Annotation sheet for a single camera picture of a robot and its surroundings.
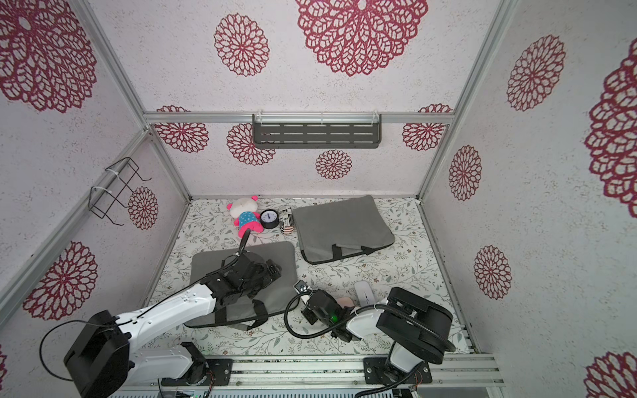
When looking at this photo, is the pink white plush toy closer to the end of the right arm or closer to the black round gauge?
the black round gauge

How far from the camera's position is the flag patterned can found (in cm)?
108

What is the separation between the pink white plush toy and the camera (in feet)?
3.45

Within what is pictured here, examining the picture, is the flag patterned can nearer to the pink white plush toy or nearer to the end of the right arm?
the pink white plush toy

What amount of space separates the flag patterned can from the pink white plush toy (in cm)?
9
